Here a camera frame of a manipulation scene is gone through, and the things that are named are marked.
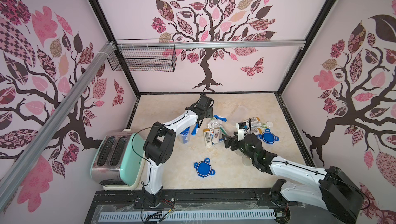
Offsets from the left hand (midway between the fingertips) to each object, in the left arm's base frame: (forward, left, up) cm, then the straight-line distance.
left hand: (205, 113), depth 96 cm
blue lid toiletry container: (-16, +13, -1) cm, 21 cm away
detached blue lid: (-31, +1, -10) cm, 33 cm away
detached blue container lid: (-12, -40, -9) cm, 43 cm away
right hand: (-17, -11, +4) cm, 21 cm away
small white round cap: (-3, -43, -9) cm, 44 cm away
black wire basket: (+28, +39, +25) cm, 54 cm away
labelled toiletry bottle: (-14, -1, -7) cm, 16 cm away
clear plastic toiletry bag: (-3, -6, -7) cm, 10 cm away
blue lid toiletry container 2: (+4, -24, -7) cm, 25 cm away
